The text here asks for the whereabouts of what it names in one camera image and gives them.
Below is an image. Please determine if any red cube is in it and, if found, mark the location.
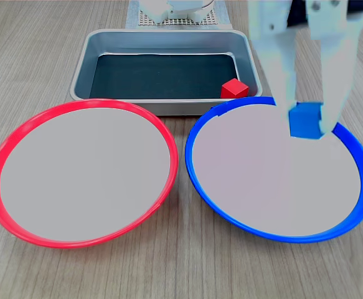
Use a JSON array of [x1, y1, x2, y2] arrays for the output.
[[220, 78, 250, 99]]

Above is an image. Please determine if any red-rimmed white plate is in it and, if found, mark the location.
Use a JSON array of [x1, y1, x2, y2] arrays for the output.
[[0, 98, 179, 249]]

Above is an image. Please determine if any blue cube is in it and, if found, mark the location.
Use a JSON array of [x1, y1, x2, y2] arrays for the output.
[[288, 102, 323, 140]]

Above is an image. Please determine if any blue-rimmed white plate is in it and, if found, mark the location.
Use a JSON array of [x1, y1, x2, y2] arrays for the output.
[[184, 96, 363, 244]]

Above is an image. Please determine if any steel tray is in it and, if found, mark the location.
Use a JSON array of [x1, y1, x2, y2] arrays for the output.
[[70, 29, 263, 116]]

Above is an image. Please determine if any black tray mat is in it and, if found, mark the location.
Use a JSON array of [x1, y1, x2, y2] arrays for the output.
[[89, 53, 240, 100]]

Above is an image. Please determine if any pale perforated base plate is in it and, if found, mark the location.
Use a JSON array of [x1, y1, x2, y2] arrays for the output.
[[125, 0, 233, 31]]

